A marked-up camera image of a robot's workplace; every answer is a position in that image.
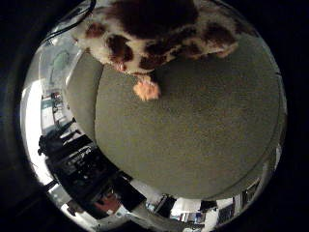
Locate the brown spotted white plush toy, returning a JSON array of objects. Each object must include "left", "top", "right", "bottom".
[{"left": 71, "top": 0, "right": 259, "bottom": 102}]

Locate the black cable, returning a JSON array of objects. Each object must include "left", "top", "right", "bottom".
[{"left": 41, "top": 0, "right": 98, "bottom": 44}]

